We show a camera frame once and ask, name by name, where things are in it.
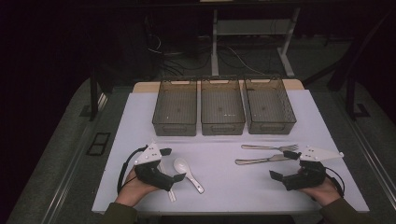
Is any right hand-held gripper black cable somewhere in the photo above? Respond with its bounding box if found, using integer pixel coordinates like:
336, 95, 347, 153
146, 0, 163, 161
323, 166, 347, 199

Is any hand-held gripper black cable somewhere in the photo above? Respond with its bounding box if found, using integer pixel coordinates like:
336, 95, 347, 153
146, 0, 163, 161
323, 166, 347, 199
116, 144, 149, 195

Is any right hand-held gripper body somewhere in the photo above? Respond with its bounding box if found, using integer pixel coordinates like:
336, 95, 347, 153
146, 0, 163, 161
281, 145, 346, 191

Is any white ceramic spoon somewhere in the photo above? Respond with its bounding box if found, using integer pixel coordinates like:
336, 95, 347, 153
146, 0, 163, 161
173, 157, 205, 195

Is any black metal stand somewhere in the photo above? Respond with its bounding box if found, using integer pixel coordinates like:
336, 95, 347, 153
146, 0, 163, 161
345, 76, 372, 121

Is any white table cover sheet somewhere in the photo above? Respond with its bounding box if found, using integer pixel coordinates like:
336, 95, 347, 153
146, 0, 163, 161
92, 89, 370, 215

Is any white floor cable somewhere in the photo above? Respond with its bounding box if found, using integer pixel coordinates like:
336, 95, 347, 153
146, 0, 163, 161
227, 46, 266, 77

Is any left hand-held gripper black cable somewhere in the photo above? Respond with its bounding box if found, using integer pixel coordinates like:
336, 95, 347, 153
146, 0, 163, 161
116, 144, 149, 195

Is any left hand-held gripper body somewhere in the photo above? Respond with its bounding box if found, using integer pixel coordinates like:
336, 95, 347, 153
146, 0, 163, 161
134, 141, 176, 192

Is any grey mesh plastic basket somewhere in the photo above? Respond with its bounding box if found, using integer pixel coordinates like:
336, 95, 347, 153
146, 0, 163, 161
200, 77, 247, 136
151, 78, 198, 137
243, 77, 298, 135

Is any black floor cables bundle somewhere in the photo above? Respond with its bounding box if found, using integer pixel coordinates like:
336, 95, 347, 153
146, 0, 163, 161
144, 15, 213, 77

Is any metal fork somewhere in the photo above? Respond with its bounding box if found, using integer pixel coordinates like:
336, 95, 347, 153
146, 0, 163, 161
240, 143, 300, 153
234, 153, 292, 166

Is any person's left hand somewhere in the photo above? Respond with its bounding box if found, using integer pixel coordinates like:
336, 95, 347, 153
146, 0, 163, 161
115, 166, 161, 208

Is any white metal table frame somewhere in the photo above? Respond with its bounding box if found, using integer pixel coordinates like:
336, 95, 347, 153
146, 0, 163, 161
210, 7, 302, 78

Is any aluminium rail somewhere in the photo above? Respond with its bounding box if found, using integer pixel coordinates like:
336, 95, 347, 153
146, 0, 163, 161
40, 92, 108, 224
332, 92, 396, 202

